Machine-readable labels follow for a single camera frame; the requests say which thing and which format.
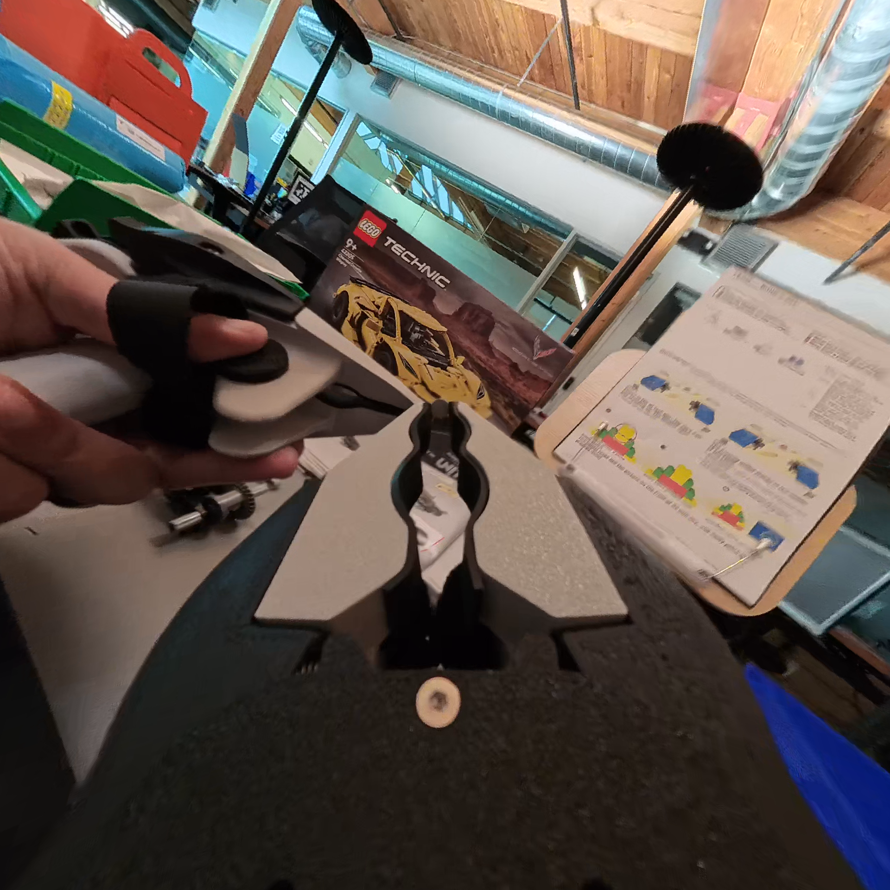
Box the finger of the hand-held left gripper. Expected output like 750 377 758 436
295 309 420 413

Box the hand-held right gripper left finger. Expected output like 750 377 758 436
254 402 426 658

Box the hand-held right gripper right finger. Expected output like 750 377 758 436
448 402 631 655

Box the grey lego differential gear assembly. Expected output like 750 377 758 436
163 483 275 536

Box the lego instruction booklet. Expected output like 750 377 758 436
299 434 477 592

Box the lego box yellow car print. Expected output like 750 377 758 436
274 174 578 435

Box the person's left hand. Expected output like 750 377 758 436
0 216 303 522

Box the green plastic bin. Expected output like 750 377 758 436
0 99 310 300

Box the blue wrapped roll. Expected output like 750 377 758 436
0 35 189 192

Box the black pole stand round disc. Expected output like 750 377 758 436
535 124 764 418
240 0 374 237

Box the red plastic case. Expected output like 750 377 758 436
0 0 210 164

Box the printed instruction sheet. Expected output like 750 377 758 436
553 267 890 606

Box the blue container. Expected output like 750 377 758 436
744 664 890 890

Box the long silver air duct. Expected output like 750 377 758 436
295 7 672 192

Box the grey wall vent grille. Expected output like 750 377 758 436
702 222 780 273

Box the large silver air duct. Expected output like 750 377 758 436
685 0 890 222

